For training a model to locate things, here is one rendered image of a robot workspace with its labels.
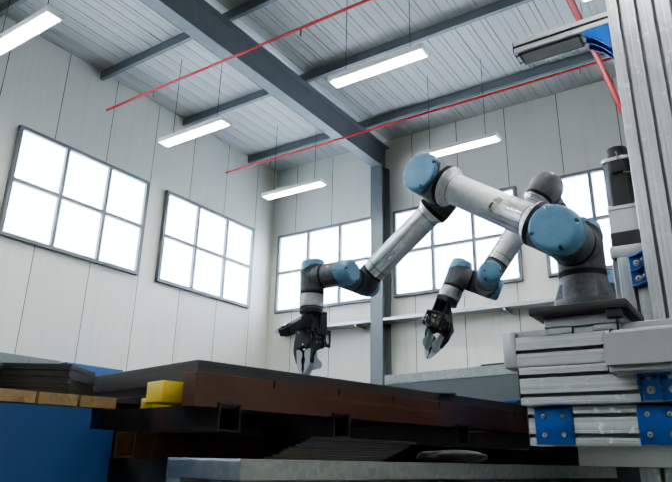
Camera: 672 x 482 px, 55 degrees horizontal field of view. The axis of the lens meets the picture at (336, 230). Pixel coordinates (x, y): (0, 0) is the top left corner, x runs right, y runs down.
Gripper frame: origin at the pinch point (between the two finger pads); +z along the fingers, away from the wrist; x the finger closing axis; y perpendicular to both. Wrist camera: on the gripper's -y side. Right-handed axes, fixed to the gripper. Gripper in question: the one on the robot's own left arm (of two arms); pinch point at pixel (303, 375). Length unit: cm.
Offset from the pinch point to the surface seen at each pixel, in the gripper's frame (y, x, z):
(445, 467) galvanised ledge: -17, -61, 24
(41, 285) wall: 225, 859, -223
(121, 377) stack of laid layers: -60, -7, 7
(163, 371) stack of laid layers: -60, -25, 7
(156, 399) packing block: -64, -31, 13
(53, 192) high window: 214, 848, -371
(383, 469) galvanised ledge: -35, -61, 24
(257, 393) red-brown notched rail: -49, -41, 11
